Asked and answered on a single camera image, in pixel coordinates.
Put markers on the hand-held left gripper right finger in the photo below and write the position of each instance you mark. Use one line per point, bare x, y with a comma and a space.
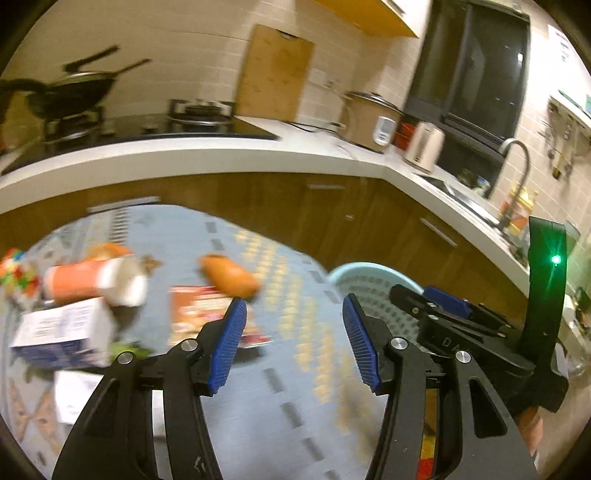
361, 344

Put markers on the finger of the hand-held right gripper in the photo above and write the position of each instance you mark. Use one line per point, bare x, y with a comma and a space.
443, 339
445, 300

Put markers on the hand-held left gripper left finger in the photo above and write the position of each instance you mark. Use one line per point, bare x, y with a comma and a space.
226, 344

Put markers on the red snack packet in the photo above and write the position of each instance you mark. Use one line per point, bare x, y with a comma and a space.
196, 309

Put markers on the light blue perforated basket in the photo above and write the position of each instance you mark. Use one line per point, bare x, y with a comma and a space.
369, 286

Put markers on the green bok choy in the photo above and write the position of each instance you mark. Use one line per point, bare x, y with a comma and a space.
134, 351

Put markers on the person's right hand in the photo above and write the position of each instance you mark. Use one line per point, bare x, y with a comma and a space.
531, 434

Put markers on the orange dish soap bottle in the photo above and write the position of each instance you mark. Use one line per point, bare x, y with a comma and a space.
521, 210

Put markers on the steel sink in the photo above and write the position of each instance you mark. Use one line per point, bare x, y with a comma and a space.
461, 198

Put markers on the small brown scrap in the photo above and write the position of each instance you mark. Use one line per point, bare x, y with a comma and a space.
151, 265

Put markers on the wooden base cabinet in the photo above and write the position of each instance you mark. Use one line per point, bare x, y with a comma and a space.
286, 217

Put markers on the metal kitchen faucet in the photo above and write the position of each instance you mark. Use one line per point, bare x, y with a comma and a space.
519, 152

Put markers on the hanging kitchen utensils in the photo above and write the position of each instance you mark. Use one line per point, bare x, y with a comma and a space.
561, 147

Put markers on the beige electric kettle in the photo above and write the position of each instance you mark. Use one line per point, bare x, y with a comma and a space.
425, 147

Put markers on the white paper sheet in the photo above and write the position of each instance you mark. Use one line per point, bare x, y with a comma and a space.
76, 397

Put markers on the white and blue carton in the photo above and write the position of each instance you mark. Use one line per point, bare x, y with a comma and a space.
60, 330

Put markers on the red container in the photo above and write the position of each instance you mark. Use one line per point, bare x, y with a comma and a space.
406, 136

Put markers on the beige rice cooker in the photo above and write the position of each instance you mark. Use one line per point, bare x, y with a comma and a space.
367, 120

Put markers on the colourful candy packet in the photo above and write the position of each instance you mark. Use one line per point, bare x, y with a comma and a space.
18, 272

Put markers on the black gas cooktop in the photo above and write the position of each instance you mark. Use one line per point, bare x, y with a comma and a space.
138, 131

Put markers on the dark window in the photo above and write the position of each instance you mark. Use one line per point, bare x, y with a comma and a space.
471, 69

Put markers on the wooden cutting board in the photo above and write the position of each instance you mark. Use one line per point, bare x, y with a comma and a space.
274, 74

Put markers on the black wok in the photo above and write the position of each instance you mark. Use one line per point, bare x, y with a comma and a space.
78, 92

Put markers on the wall utensil rack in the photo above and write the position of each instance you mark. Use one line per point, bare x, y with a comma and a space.
575, 106

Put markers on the white wall socket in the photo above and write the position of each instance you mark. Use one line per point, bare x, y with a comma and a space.
317, 77

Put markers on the white wall notice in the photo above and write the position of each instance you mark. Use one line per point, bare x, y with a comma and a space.
562, 41

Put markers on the yellow wall cabinet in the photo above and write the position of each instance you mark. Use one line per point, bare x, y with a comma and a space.
364, 14

